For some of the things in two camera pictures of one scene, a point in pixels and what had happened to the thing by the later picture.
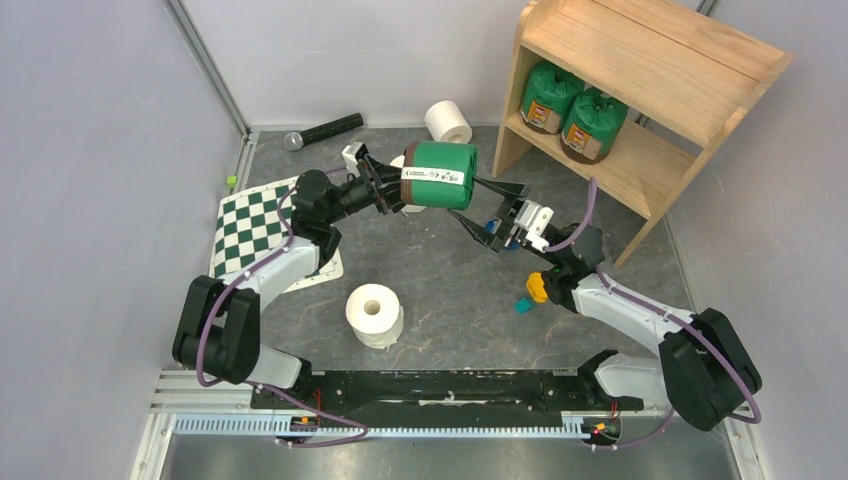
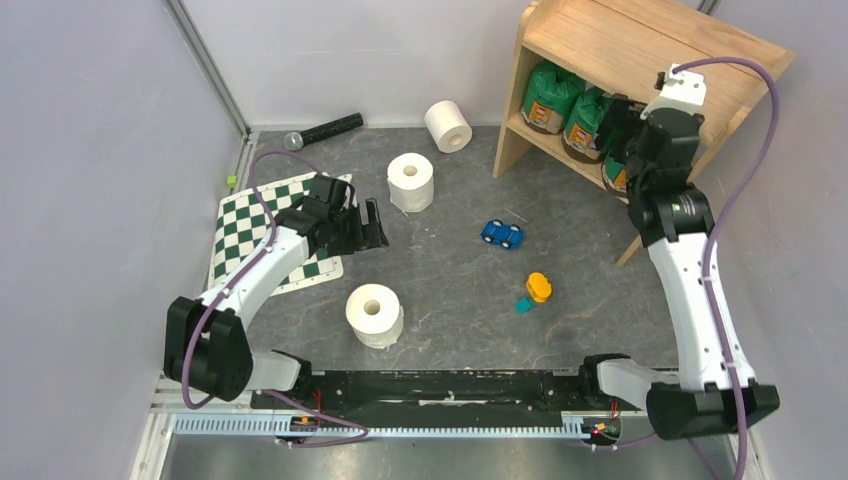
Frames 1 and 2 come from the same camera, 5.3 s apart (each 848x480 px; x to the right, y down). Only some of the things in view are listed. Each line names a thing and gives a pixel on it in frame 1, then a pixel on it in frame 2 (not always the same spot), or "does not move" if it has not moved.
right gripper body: (507, 225) → (622, 124)
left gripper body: (372, 185) → (336, 246)
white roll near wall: (446, 123) does not move
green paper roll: (550, 96) does not move
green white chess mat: (249, 231) does not move
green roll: (591, 125) does not move
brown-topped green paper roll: (439, 174) → (613, 166)
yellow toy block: (535, 286) does not move
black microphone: (296, 140) does not move
